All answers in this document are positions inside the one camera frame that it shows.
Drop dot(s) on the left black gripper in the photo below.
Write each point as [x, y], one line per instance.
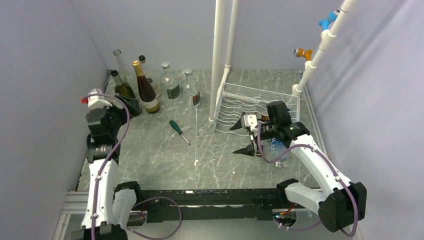
[122, 112]

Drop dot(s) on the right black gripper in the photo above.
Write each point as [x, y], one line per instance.
[248, 150]

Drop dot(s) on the dark bottle gold foil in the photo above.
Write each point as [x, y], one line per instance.
[145, 90]

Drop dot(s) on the dark bottle grey foil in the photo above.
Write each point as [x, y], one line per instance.
[120, 87]

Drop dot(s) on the blue labelled water bottle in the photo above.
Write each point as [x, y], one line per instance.
[271, 147]

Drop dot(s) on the clear bottle white label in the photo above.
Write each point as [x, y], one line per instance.
[150, 75]

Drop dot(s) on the clear bottle silver cap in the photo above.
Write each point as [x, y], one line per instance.
[170, 83]

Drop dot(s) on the clear bottle dark green label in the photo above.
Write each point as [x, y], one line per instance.
[191, 91]

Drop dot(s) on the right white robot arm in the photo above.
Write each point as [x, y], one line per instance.
[340, 203]

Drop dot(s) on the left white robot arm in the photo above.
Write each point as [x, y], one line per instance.
[108, 208]

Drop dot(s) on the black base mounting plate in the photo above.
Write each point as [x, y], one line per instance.
[261, 204]

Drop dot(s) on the orange pipe nozzle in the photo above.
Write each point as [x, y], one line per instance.
[300, 52]

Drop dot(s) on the thick white vertical pipe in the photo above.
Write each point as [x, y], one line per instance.
[219, 17]

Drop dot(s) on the slanted white pipe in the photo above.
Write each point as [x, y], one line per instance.
[327, 38]

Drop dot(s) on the blue pipe nozzle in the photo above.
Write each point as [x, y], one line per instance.
[331, 17]

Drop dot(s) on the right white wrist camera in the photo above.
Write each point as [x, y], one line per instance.
[249, 122]

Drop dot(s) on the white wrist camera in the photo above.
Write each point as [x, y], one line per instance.
[249, 122]
[95, 102]

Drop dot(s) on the white wire wine rack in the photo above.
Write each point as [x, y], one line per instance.
[237, 99]

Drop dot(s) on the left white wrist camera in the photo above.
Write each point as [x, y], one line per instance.
[95, 102]

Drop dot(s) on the green handled screwdriver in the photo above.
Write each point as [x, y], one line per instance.
[175, 126]

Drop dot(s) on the aluminium frame rail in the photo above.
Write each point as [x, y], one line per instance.
[75, 203]

